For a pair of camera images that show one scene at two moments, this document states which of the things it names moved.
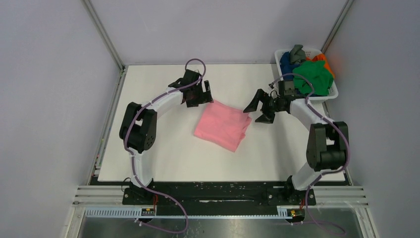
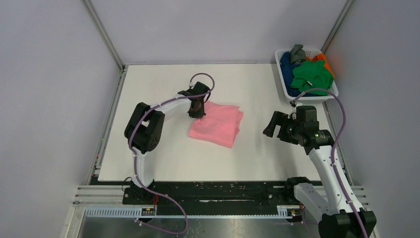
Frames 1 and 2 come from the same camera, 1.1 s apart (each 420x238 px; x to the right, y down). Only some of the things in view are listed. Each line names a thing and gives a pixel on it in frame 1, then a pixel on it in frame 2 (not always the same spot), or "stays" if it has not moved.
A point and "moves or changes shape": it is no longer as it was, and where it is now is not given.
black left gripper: x=195 y=95 to x=196 y=107
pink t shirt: x=224 y=126 moves or changes shape
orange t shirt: x=320 y=57 stays
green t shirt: x=320 y=77 stays
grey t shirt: x=297 y=54 stays
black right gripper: x=268 y=105 to x=281 y=124
